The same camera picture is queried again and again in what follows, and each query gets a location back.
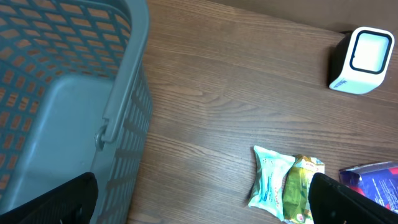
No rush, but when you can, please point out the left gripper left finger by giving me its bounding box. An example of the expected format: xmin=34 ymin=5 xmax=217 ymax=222
xmin=1 ymin=172 xmax=98 ymax=224

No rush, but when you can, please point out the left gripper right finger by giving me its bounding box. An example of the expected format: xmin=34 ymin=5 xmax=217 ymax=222
xmin=308 ymin=173 xmax=397 ymax=224

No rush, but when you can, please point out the green yellow snack packet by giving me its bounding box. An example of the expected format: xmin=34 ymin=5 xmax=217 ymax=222
xmin=282 ymin=154 xmax=325 ymax=224

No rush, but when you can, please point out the purple red liner pack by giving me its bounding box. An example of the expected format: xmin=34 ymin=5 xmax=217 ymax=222
xmin=339 ymin=161 xmax=397 ymax=213

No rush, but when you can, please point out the mint green tissue pack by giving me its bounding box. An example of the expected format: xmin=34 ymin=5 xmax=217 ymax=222
xmin=248 ymin=146 xmax=295 ymax=221

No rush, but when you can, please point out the white barcode scanner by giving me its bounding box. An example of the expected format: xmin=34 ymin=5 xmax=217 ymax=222
xmin=329 ymin=27 xmax=395 ymax=95

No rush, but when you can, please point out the grey plastic basket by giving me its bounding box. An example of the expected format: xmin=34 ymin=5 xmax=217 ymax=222
xmin=1 ymin=0 xmax=152 ymax=223

